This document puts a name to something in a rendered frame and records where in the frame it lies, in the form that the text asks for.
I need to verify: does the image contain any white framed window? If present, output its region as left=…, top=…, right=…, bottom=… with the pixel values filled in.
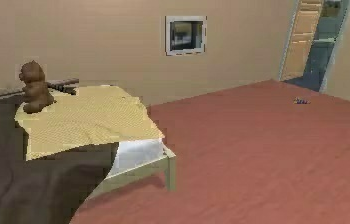
left=164, top=15, right=208, bottom=57

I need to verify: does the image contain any yellow blanket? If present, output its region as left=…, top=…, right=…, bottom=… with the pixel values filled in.
left=14, top=85, right=166, bottom=162

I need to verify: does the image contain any brown baseball bat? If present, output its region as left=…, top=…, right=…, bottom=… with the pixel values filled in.
left=0, top=77, right=80, bottom=101

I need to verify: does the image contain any brown teddy bear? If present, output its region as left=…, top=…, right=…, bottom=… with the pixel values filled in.
left=18, top=60, right=56, bottom=115

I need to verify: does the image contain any tan panelled room door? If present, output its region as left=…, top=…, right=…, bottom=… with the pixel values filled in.
left=280, top=0, right=325, bottom=82

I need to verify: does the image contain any dark brown blanket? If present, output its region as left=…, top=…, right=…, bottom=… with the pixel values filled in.
left=0, top=95, right=120, bottom=224

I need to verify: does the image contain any pale green frame bed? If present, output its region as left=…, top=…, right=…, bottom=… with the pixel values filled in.
left=0, top=84, right=177, bottom=224

